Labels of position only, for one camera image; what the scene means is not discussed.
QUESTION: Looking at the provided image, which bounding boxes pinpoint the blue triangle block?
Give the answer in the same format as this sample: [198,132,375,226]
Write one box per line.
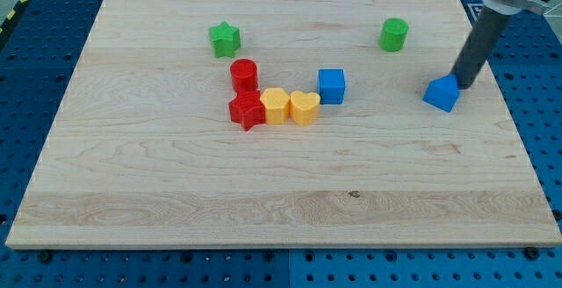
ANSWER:
[422,74,460,112]

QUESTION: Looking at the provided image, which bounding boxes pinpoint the blue cube block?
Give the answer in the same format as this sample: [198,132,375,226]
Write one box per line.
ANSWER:
[317,68,346,104]

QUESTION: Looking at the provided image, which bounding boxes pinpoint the yellow hexagon block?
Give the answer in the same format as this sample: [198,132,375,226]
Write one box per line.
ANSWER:
[260,88,290,125]

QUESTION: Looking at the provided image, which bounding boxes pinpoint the yellow heart block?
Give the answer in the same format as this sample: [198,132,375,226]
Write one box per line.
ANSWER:
[290,90,321,126]

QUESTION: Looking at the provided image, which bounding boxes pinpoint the red star block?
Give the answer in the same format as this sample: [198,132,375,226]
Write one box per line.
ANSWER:
[228,90,266,131]

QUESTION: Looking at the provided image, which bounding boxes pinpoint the red cylinder block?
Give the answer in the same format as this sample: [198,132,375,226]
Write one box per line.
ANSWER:
[229,59,258,92]

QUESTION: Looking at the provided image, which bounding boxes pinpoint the wooden board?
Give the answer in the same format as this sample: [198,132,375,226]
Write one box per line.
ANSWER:
[6,0,561,249]

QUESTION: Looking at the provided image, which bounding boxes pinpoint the green star block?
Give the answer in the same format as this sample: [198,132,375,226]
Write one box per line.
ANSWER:
[208,21,241,58]

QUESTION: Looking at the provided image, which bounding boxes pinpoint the green cylinder block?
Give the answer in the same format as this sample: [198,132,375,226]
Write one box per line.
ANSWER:
[378,18,409,52]

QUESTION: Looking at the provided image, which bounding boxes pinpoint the grey pusher rod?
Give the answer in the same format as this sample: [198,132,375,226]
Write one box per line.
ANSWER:
[451,6,512,90]

